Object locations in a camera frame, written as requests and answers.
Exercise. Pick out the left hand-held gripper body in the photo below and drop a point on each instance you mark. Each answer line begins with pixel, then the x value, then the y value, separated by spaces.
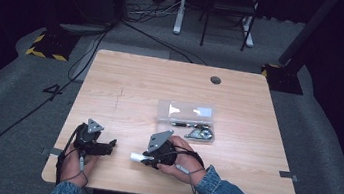
pixel 88 141

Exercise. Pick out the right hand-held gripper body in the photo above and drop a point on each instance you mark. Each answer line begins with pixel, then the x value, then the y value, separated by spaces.
pixel 163 151

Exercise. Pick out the white eraser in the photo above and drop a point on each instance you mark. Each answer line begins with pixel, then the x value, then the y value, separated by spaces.
pixel 136 158

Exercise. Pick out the black pen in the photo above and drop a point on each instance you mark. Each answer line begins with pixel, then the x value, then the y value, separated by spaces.
pixel 189 125

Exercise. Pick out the correction tape dispenser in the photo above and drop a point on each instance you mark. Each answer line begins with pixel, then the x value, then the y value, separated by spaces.
pixel 202 135

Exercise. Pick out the clear plastic pencil box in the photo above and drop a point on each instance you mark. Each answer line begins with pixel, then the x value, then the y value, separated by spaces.
pixel 188 112

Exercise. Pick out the person's right hand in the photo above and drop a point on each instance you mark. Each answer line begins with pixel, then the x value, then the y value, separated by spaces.
pixel 187 159

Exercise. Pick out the person's left hand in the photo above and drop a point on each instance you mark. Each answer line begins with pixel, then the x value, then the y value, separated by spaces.
pixel 75 168

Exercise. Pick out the black yellow striped stand base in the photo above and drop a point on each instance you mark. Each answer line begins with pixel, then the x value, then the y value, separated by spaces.
pixel 52 46
pixel 281 79

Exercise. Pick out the black chair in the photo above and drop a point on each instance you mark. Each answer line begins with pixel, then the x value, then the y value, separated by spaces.
pixel 229 3

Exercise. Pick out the dark slanted stand pole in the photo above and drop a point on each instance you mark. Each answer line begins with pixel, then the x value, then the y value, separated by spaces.
pixel 306 30

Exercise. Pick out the white desk frame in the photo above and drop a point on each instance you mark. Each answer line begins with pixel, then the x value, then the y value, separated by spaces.
pixel 179 17

